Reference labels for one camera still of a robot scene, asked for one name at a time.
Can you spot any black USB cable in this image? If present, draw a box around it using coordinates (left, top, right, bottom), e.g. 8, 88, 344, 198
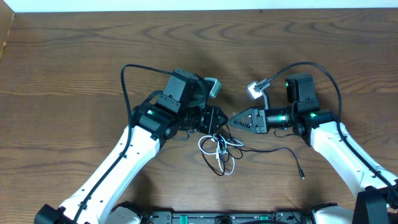
200, 124, 306, 180

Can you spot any white USB cable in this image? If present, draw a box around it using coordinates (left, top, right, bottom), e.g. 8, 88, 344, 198
198, 133, 245, 175

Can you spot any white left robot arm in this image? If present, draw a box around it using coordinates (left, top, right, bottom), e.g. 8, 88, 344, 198
34, 70, 228, 223

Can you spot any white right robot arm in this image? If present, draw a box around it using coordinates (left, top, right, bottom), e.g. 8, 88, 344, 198
229, 73, 397, 223

